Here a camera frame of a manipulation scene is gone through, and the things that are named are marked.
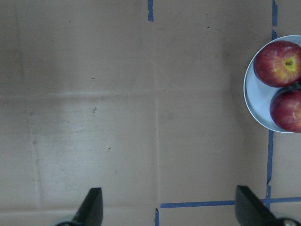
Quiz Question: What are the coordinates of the red apple plate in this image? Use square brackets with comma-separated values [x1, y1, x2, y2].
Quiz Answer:
[269, 89, 301, 133]
[253, 40, 301, 88]

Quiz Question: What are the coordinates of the light blue plate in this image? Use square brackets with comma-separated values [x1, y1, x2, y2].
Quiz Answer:
[244, 35, 301, 133]

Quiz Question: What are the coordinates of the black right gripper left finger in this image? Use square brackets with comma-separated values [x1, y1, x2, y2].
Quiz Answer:
[71, 187, 103, 226]

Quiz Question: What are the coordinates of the red apple top left plate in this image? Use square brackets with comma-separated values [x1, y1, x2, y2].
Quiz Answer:
[253, 40, 301, 88]

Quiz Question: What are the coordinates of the red apple front plate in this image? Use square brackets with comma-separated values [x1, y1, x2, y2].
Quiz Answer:
[269, 89, 301, 133]

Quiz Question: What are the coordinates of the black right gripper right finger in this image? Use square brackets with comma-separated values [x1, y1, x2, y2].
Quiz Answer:
[235, 186, 277, 226]

